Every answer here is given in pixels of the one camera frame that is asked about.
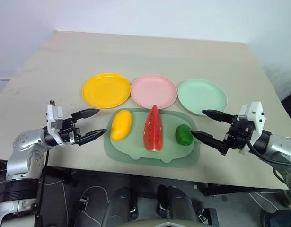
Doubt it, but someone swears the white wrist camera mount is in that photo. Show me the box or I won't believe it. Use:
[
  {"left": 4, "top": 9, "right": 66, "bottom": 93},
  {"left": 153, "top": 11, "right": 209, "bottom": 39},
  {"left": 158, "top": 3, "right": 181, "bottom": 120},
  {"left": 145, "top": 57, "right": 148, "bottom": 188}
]
[
  {"left": 45, "top": 100, "right": 65, "bottom": 147},
  {"left": 237, "top": 101, "right": 265, "bottom": 156}
]

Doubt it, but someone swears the yellow mango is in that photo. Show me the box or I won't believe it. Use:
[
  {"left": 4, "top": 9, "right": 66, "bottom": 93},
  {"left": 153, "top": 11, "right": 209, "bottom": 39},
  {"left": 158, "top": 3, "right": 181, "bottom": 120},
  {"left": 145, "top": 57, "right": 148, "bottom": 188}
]
[{"left": 110, "top": 110, "right": 133, "bottom": 141}]

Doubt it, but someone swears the dark rounded left leg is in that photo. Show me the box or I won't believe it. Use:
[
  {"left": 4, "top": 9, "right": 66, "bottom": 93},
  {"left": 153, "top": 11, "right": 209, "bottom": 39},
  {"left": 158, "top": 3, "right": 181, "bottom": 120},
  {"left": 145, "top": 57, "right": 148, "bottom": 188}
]
[{"left": 101, "top": 186, "right": 139, "bottom": 227}]

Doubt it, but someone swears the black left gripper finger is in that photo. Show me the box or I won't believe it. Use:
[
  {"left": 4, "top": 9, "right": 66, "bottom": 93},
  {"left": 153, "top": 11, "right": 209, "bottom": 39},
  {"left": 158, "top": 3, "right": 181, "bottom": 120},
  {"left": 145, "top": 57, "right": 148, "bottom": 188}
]
[
  {"left": 71, "top": 108, "right": 100, "bottom": 120},
  {"left": 76, "top": 129, "right": 107, "bottom": 146}
]

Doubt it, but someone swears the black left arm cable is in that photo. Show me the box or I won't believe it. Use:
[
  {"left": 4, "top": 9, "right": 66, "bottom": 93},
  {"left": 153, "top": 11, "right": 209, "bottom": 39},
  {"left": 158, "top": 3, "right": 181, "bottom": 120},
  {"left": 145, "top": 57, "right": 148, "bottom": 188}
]
[{"left": 34, "top": 151, "right": 50, "bottom": 227}]

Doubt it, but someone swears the dark rounded leg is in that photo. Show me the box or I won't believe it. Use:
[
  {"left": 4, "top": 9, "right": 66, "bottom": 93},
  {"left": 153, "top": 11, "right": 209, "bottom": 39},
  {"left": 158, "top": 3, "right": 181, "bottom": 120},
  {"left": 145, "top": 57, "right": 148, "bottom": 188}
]
[
  {"left": 101, "top": 186, "right": 139, "bottom": 227},
  {"left": 157, "top": 184, "right": 200, "bottom": 227}
]

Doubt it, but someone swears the yellow round plate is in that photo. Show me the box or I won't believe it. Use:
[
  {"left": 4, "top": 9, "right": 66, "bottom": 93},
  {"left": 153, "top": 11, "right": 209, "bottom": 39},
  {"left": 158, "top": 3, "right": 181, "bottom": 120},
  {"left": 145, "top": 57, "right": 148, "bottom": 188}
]
[{"left": 82, "top": 73, "right": 132, "bottom": 110}]

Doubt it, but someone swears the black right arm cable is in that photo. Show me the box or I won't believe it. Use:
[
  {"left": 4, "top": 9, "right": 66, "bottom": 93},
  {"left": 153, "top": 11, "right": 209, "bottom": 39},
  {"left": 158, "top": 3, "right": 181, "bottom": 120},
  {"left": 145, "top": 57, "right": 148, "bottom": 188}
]
[{"left": 246, "top": 139, "right": 291, "bottom": 187}]

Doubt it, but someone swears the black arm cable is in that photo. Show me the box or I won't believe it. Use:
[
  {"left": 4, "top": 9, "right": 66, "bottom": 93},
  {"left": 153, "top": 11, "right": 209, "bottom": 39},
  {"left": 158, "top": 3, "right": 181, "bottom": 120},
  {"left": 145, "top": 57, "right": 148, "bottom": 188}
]
[
  {"left": 34, "top": 151, "right": 50, "bottom": 227},
  {"left": 246, "top": 139, "right": 291, "bottom": 187}
]

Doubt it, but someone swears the green bell pepper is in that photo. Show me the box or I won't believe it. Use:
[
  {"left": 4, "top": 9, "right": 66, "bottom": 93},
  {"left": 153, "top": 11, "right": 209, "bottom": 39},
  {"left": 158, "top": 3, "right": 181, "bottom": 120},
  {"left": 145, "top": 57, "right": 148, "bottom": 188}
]
[{"left": 175, "top": 124, "right": 195, "bottom": 146}]

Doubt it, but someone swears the red watermelon slice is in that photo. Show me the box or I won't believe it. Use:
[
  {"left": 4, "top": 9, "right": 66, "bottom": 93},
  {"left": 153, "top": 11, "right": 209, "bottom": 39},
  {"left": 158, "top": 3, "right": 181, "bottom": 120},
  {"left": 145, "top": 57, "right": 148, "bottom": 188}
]
[{"left": 143, "top": 105, "right": 164, "bottom": 153}]

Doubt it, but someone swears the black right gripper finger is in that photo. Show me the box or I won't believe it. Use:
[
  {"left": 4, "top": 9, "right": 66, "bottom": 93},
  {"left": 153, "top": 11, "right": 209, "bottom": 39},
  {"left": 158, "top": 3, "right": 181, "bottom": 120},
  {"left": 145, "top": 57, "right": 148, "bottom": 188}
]
[
  {"left": 190, "top": 130, "right": 225, "bottom": 149},
  {"left": 201, "top": 109, "right": 238, "bottom": 124}
]

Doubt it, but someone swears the pink round plate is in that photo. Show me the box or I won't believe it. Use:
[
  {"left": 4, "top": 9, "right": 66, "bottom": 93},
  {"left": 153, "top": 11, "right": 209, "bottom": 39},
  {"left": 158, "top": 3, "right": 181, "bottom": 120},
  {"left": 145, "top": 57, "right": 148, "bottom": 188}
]
[{"left": 131, "top": 75, "right": 178, "bottom": 110}]

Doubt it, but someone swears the green serving tray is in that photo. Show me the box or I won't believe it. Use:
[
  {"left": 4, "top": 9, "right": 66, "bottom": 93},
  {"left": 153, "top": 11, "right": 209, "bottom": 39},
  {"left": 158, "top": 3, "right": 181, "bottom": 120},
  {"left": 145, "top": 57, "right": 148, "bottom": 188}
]
[{"left": 104, "top": 107, "right": 202, "bottom": 169}]

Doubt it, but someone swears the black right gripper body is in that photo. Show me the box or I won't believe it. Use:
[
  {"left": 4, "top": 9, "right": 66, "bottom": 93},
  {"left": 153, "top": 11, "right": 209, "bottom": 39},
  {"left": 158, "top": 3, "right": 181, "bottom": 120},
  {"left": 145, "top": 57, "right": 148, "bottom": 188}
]
[{"left": 221, "top": 115, "right": 255, "bottom": 156}]

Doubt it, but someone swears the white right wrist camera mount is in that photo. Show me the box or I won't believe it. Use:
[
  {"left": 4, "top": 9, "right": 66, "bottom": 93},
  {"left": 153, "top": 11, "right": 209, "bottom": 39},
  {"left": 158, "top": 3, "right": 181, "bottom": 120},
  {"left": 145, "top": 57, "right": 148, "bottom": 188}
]
[{"left": 237, "top": 101, "right": 265, "bottom": 156}]

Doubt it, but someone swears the light green round plate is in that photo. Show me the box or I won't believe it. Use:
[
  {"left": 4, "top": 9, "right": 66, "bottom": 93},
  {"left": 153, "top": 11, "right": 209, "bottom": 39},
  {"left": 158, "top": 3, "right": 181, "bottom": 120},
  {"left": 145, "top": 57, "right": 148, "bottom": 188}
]
[{"left": 177, "top": 79, "right": 229, "bottom": 117}]

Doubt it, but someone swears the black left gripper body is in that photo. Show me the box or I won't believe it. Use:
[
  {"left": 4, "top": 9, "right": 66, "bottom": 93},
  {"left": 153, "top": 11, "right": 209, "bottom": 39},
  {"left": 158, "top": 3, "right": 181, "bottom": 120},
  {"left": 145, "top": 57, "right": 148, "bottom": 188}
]
[{"left": 57, "top": 117, "right": 81, "bottom": 145}]

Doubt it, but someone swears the dark rounded right leg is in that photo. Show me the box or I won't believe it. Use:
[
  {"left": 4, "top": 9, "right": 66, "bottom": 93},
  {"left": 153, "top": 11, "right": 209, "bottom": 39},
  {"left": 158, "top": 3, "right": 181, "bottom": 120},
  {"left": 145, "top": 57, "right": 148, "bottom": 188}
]
[{"left": 157, "top": 184, "right": 200, "bottom": 227}]

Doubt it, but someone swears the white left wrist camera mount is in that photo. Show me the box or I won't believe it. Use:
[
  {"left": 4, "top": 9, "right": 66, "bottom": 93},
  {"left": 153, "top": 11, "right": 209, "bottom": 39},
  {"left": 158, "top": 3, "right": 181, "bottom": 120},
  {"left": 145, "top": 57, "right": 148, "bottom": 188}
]
[{"left": 45, "top": 100, "right": 65, "bottom": 147}]

